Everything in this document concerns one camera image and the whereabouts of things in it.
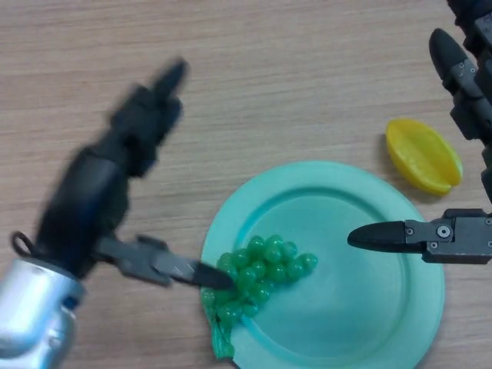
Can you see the yellow starfruit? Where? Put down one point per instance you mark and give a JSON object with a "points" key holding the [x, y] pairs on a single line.
{"points": [[423, 153]]}

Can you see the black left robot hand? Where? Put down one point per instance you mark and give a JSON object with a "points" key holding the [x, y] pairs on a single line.
{"points": [[84, 203]]}

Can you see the green grape bunch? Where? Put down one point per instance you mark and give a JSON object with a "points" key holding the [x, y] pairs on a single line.
{"points": [[269, 265]]}

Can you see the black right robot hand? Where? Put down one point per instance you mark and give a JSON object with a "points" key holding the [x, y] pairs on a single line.
{"points": [[457, 238]]}

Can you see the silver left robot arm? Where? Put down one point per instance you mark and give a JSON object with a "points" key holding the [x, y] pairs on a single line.
{"points": [[34, 315]]}

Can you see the teal round plate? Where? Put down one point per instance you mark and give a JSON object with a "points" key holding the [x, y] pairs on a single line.
{"points": [[346, 307]]}

